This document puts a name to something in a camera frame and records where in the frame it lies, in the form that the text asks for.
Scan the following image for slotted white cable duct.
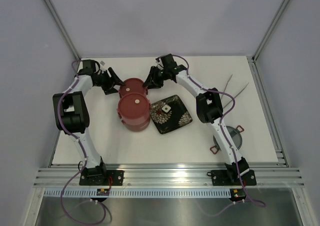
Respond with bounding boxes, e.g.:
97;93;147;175
44;188;231;199

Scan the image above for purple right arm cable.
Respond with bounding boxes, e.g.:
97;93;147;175
172;53;267;217

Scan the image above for grey transparent lid red handles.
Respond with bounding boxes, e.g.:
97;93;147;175
209;125;244;155

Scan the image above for dark pink bowl front left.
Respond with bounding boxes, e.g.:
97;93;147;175
121;119;150;132

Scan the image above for left aluminium post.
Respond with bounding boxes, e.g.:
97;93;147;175
43;0;81;60

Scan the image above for dark red lid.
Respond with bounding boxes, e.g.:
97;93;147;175
118;78;148;98
117;92;150;120

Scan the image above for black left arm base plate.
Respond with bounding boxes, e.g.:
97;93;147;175
79;168;124;186

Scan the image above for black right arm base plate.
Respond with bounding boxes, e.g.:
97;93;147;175
206;169;257;186

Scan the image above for pink bowl with handles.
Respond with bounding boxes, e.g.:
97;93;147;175
117;105;151;125

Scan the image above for aluminium post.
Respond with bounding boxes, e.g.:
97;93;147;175
43;0;81;60
251;0;300;62

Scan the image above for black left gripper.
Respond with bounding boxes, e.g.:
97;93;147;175
94;67;125;95

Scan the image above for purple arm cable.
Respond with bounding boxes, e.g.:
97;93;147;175
172;53;267;217
57;59;112;224

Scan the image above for metal food tongs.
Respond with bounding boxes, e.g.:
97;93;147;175
220;74;249;109

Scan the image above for white sushi cube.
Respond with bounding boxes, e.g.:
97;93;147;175
161;104;171;113

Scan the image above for aluminium front rail frame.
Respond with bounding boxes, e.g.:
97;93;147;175
33;163;305;188

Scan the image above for black floral square plate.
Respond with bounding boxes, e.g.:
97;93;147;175
150;95;193;135

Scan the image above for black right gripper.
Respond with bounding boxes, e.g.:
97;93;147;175
142;66;168;90

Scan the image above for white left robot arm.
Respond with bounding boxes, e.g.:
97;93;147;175
52;59;125;186

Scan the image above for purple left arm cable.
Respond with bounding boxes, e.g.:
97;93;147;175
57;59;112;224

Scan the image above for right aluminium post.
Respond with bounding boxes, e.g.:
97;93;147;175
251;0;300;62

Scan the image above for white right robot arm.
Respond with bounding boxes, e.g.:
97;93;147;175
143;54;250;185

